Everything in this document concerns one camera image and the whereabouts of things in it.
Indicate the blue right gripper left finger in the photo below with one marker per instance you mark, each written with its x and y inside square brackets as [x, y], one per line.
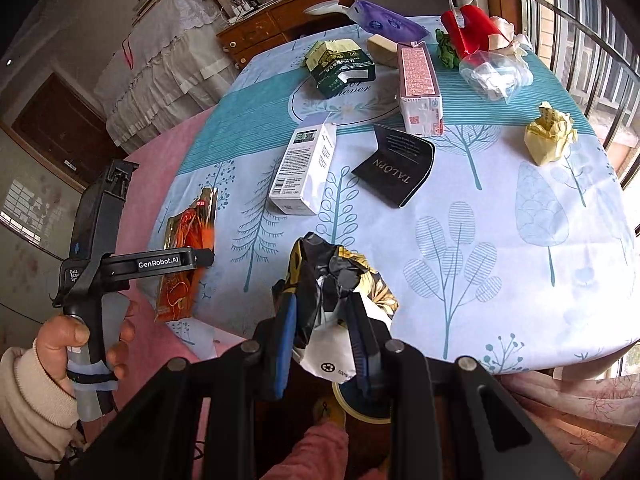
[282, 337]

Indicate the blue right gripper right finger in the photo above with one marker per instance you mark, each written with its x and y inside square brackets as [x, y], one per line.
[365, 349]

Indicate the black gold wrapper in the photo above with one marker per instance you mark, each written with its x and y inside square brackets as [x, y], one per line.
[321, 276]

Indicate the white rectangular carton box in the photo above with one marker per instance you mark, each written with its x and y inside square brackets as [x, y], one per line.
[298, 187]

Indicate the pink strawberry milk carton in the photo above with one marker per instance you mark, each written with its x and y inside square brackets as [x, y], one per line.
[419, 97]

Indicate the clear crushed plastic bottle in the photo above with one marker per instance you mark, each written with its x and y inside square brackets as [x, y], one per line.
[495, 76]

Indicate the cream sleeve left forearm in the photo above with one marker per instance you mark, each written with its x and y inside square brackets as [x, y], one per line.
[39, 416]

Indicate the yellow rim trash bin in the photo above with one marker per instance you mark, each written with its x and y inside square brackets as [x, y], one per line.
[373, 409]

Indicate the person's left hand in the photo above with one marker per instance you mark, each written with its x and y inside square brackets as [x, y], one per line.
[62, 332]

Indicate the pink bed blanket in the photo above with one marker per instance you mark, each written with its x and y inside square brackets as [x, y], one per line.
[154, 436]

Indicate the orange gold snack wrapper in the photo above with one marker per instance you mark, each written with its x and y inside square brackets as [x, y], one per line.
[191, 234]

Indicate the white lace covered furniture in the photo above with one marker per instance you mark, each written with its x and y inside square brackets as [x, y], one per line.
[169, 68]

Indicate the pink floral curtain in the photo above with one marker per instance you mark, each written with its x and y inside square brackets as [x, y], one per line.
[590, 419]

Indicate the brown wooden desk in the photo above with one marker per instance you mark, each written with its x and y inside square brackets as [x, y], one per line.
[277, 24]

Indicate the green tea box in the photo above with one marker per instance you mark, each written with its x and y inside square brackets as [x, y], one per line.
[335, 64]

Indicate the crumpled yellow paper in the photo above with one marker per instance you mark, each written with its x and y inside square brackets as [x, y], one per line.
[550, 136]

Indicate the small beige box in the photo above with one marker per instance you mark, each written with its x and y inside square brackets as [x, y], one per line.
[382, 51]

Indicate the crumpled green paper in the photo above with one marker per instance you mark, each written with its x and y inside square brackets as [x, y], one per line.
[445, 50]

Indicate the purple plastic bag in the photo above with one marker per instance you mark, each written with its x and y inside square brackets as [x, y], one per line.
[384, 22]

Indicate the red folded paper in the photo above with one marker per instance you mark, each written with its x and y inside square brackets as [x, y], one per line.
[478, 32]

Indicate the crumpled cream paper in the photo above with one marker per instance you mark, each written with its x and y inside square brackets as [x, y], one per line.
[510, 35]

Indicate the metal window bars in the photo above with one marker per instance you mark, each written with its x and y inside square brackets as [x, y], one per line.
[585, 46]

